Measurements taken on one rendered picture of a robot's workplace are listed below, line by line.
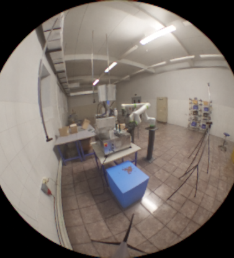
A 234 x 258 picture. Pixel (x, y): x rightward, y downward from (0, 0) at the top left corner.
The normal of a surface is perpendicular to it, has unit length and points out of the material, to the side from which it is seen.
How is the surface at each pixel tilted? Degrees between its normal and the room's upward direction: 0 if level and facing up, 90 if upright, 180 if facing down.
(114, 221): 0
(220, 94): 90
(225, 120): 90
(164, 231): 0
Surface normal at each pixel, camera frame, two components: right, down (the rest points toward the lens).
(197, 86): -0.88, 0.20
